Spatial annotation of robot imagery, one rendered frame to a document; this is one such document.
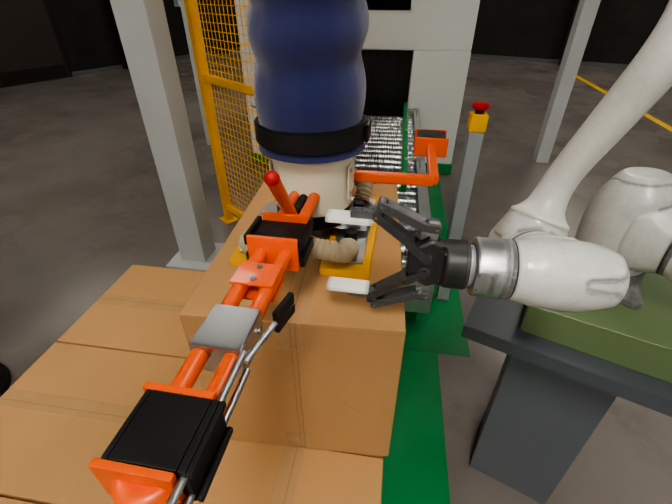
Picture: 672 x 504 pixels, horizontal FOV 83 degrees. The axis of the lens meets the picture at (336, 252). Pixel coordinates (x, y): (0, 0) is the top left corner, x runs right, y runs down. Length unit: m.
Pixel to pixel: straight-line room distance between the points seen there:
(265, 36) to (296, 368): 0.58
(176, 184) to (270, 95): 1.63
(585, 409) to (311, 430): 0.73
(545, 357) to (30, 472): 1.16
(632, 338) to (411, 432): 0.93
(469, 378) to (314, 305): 1.27
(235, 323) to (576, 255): 0.46
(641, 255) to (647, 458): 1.10
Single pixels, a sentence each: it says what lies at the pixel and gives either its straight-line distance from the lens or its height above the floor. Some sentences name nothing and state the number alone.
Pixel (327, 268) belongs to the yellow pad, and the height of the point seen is 0.96.
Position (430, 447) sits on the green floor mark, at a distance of 1.65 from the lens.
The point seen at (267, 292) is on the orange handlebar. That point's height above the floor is 1.08.
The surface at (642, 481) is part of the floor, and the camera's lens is 1.89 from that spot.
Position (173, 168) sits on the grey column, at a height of 0.63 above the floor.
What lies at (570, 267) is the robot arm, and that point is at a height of 1.11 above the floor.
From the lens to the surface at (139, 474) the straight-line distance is 0.39.
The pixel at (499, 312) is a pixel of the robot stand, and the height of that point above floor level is 0.75.
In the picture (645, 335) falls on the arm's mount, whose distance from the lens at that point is 1.02.
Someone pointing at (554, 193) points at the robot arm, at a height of 1.13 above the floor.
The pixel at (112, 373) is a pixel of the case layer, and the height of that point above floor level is 0.54.
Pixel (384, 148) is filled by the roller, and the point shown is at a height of 0.55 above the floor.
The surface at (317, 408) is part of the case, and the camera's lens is 0.85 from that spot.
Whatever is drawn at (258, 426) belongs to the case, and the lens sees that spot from 0.95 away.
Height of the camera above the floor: 1.42
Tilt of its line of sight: 34 degrees down
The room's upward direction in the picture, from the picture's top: straight up
